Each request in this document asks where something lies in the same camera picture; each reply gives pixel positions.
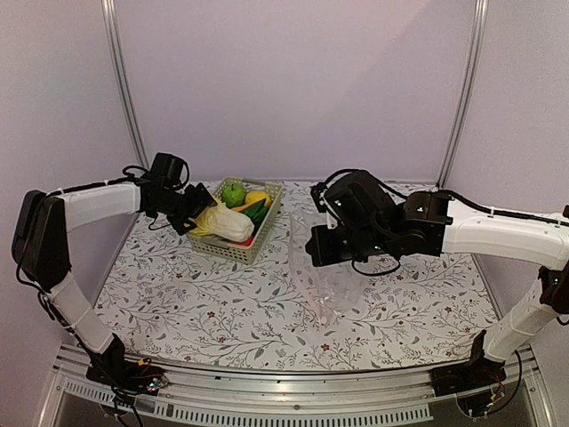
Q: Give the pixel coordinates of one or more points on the yellow toy lemon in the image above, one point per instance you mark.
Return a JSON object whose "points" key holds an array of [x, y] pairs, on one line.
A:
{"points": [[256, 196]]}

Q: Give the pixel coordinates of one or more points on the clear zip top bag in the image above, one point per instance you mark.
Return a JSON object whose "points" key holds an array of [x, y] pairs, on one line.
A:
{"points": [[331, 291]]}

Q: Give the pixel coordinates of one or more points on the floral patterned table mat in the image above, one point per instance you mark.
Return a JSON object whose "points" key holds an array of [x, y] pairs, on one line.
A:
{"points": [[166, 301]]}

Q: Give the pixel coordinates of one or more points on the toy napa cabbage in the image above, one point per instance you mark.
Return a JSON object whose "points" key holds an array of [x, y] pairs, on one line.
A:
{"points": [[222, 222]]}

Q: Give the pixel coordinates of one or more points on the green toy apple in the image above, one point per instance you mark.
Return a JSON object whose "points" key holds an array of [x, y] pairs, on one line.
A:
{"points": [[234, 195]]}

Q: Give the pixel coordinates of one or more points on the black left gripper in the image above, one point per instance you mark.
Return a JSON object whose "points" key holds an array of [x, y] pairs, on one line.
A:
{"points": [[201, 200]]}

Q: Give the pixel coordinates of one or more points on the right aluminium frame post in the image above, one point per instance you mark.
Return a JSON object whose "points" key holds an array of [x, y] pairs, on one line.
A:
{"points": [[467, 88]]}

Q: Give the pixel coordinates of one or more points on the front aluminium rail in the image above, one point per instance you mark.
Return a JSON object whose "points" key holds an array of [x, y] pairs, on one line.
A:
{"points": [[199, 395]]}

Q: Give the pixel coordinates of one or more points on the green toy leaf vegetable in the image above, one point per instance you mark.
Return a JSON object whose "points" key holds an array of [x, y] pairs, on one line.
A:
{"points": [[257, 211]]}

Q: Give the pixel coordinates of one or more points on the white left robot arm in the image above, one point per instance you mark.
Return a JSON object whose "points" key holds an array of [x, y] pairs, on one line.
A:
{"points": [[43, 250]]}

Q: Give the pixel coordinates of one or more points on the red toy food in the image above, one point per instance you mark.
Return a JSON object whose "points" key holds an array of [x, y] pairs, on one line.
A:
{"points": [[245, 243]]}

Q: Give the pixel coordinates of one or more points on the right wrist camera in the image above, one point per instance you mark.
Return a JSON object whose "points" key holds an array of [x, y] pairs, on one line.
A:
{"points": [[317, 193]]}

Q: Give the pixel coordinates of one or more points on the left aluminium frame post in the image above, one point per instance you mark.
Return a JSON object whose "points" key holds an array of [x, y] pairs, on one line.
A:
{"points": [[122, 84]]}

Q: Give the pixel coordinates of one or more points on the pale green plastic basket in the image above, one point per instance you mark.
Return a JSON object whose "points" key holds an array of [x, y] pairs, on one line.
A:
{"points": [[245, 254]]}

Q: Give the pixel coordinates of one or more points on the aluminium frame post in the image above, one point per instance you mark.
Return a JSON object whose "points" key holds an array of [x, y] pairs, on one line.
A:
{"points": [[122, 84], [467, 88]]}

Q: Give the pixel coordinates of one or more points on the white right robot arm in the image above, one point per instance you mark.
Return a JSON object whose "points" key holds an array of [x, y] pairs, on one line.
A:
{"points": [[365, 221]]}

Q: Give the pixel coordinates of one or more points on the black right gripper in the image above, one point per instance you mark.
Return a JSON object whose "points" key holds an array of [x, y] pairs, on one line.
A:
{"points": [[321, 253]]}

